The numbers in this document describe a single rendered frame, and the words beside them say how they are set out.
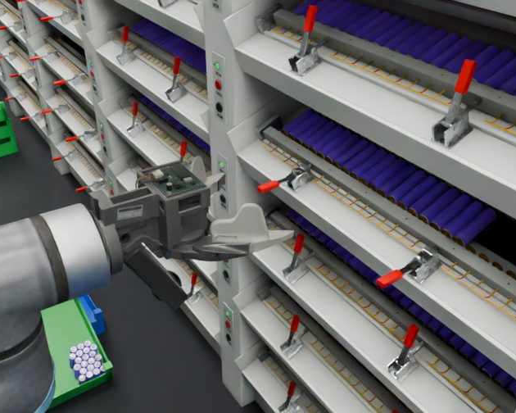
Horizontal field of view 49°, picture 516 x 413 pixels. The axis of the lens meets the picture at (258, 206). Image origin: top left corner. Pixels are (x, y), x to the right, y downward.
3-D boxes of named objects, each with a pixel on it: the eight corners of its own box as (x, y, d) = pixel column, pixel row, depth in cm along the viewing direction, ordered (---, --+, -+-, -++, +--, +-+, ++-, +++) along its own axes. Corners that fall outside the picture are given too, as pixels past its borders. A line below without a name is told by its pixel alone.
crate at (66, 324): (113, 378, 153) (113, 366, 147) (37, 415, 143) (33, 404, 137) (70, 288, 166) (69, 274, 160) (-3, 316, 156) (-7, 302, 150)
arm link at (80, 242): (74, 318, 56) (44, 265, 63) (121, 300, 59) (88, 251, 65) (61, 245, 51) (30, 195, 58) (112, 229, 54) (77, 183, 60)
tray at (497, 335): (529, 389, 66) (531, 349, 60) (243, 170, 108) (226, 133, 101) (635, 281, 71) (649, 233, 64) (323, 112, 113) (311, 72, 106)
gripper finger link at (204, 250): (248, 251, 61) (165, 247, 61) (248, 263, 61) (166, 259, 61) (251, 226, 64) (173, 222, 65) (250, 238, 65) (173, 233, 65)
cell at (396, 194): (427, 181, 86) (396, 206, 84) (418, 176, 87) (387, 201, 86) (426, 172, 85) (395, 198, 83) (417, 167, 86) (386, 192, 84)
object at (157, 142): (221, 231, 125) (197, 188, 116) (113, 129, 167) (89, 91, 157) (291, 177, 130) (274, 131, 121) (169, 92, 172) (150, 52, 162)
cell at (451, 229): (484, 213, 79) (452, 242, 77) (473, 206, 80) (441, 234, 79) (484, 204, 78) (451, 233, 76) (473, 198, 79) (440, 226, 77)
